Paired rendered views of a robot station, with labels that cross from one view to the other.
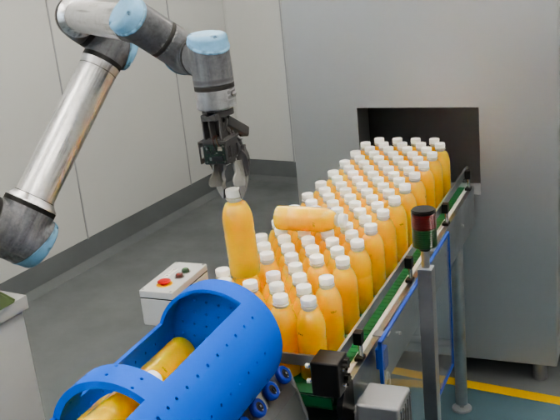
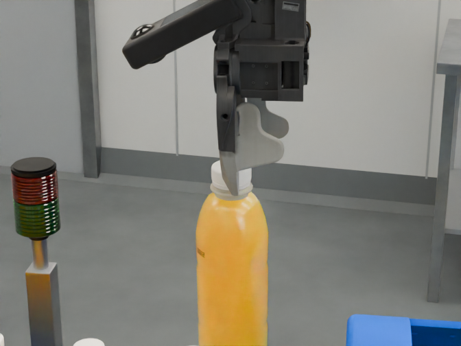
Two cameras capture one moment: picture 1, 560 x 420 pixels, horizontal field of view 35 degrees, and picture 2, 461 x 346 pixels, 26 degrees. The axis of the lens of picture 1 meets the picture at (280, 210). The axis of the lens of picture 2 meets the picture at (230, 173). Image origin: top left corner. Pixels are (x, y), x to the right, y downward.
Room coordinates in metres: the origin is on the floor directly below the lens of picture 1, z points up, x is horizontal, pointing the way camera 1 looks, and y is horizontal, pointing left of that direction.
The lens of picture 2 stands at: (2.21, 0.97, 1.75)
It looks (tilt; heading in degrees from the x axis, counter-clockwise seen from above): 21 degrees down; 253
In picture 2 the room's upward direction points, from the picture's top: straight up
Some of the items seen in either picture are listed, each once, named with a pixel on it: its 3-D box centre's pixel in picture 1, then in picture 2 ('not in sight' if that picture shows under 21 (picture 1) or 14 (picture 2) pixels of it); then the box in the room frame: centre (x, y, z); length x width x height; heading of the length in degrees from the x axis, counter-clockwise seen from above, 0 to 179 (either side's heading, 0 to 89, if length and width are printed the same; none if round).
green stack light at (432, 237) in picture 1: (424, 236); (37, 213); (2.09, -0.36, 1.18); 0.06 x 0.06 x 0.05
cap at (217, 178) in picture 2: (233, 194); (231, 179); (1.95, 0.10, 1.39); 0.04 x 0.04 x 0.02
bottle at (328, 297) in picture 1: (329, 317); not in sight; (2.07, -0.10, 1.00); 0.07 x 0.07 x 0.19
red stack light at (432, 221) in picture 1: (423, 219); (34, 183); (2.09, -0.36, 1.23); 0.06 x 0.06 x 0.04
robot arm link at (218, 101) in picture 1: (217, 99); not in sight; (1.93, 0.11, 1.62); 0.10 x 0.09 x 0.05; 66
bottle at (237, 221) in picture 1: (239, 234); (232, 270); (1.94, 0.10, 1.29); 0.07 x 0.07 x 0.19
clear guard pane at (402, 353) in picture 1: (422, 355); not in sight; (2.36, -0.38, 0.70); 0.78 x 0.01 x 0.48; 155
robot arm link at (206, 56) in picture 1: (209, 60); not in sight; (1.94, 0.12, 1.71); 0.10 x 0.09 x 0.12; 28
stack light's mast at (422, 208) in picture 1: (424, 237); (37, 216); (2.09, -0.36, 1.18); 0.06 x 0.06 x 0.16
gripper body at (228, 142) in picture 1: (219, 136); (258, 33); (1.92, 0.12, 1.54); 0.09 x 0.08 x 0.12; 156
